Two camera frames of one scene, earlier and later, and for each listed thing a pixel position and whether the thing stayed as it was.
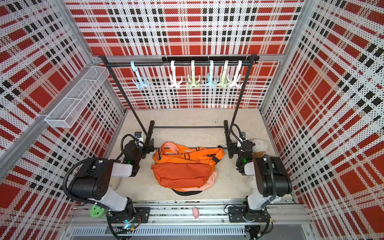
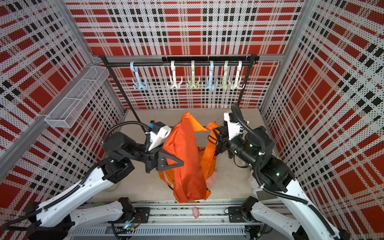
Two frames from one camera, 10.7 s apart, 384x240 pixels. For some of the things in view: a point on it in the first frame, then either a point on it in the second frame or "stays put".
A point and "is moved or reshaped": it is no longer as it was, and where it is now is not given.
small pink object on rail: (195, 212) stays put
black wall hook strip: (207, 58) stays put
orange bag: (182, 168) is moved or reshaped
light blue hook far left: (140, 85) stays put
